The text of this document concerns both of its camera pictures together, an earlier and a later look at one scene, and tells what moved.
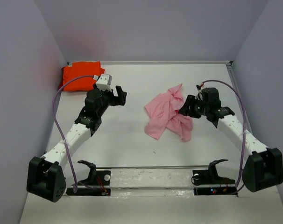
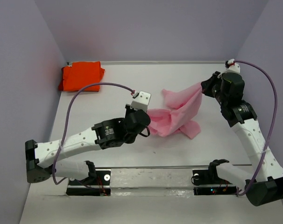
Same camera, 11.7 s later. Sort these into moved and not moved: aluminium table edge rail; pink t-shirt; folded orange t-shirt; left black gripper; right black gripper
Moved: left black gripper; pink t-shirt; right black gripper
Not moved: folded orange t-shirt; aluminium table edge rail
